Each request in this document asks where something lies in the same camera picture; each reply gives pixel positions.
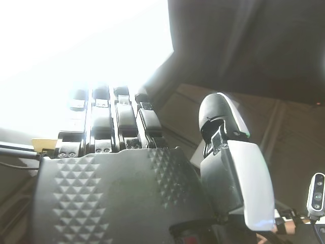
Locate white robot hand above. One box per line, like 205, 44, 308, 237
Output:
32, 83, 277, 244

